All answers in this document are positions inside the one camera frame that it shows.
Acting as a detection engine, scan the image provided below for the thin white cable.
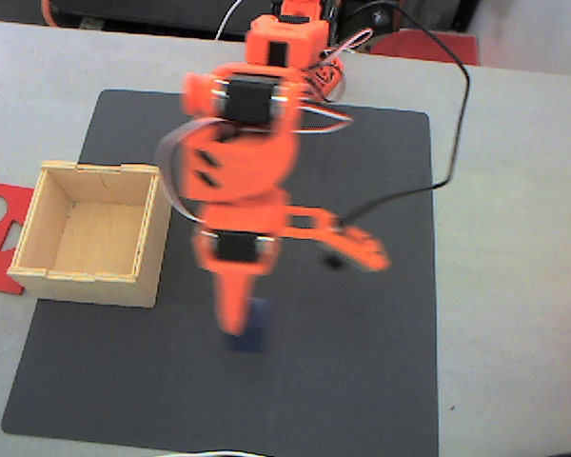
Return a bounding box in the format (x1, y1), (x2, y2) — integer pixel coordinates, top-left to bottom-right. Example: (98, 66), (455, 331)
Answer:
(214, 0), (245, 42)
(154, 448), (267, 457)

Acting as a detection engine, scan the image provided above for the white red servo wire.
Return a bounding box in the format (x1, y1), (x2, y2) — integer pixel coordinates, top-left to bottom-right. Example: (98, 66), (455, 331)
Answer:
(297, 28), (377, 134)

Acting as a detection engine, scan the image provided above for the blue cube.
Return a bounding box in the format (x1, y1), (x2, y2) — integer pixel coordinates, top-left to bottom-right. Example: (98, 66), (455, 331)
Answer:
(224, 297), (273, 354)

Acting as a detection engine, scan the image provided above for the dark grey mat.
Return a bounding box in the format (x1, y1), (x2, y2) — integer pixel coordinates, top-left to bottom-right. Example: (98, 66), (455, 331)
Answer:
(0, 89), (440, 457)

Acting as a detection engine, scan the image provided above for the black equipment case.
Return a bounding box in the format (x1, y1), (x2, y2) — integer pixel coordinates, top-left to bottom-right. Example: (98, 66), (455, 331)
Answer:
(47, 0), (267, 44)

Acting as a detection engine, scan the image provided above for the white servo wire loop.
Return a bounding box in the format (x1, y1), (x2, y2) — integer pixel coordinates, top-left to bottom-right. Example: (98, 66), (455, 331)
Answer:
(155, 117), (220, 225)

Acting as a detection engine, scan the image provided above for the black camera cable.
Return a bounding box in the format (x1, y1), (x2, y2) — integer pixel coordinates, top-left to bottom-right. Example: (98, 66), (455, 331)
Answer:
(330, 0), (471, 270)

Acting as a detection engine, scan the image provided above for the red board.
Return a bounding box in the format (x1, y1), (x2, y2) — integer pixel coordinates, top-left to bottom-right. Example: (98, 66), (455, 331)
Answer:
(370, 28), (480, 66)

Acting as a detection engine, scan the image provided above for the black table clamp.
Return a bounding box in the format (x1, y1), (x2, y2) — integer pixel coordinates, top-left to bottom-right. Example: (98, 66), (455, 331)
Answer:
(337, 0), (404, 53)

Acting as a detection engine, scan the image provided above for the open wooden box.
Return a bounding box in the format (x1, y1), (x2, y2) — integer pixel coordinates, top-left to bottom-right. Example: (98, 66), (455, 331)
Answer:
(7, 160), (175, 309)

